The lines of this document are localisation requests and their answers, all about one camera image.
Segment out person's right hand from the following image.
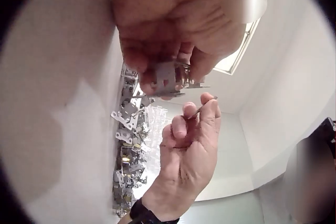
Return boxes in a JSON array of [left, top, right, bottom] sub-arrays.
[[141, 92, 222, 222]]

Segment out person's right middle finger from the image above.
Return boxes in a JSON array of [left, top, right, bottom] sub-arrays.
[[170, 115, 191, 140]]

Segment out person's right index finger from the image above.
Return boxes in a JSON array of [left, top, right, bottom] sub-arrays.
[[182, 102, 201, 119]]

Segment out pile of metal hinge parts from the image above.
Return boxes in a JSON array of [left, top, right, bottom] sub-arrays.
[[112, 62, 156, 218]]

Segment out black wrist band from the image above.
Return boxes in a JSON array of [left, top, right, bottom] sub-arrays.
[[129, 197, 180, 224]]

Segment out thin metal pin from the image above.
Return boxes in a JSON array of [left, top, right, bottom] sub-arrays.
[[183, 96, 219, 119]]

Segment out person's right fingers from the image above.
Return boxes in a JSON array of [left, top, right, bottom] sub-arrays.
[[161, 124, 176, 148]]

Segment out window with white frame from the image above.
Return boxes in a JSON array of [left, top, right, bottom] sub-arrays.
[[212, 19, 263, 75]]

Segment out person's left thumb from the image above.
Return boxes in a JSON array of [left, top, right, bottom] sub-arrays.
[[188, 46, 221, 84]]

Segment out person's left hand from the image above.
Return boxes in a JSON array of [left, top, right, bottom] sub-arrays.
[[112, 0, 254, 101]]

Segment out stack of metal hinge plates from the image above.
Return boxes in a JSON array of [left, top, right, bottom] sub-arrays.
[[150, 60, 211, 97]]

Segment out person's left fingers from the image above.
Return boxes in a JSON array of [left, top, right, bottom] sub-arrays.
[[121, 39, 192, 101]]

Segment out person's right thumb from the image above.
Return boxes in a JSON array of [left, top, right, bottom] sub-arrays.
[[200, 92, 222, 132]]

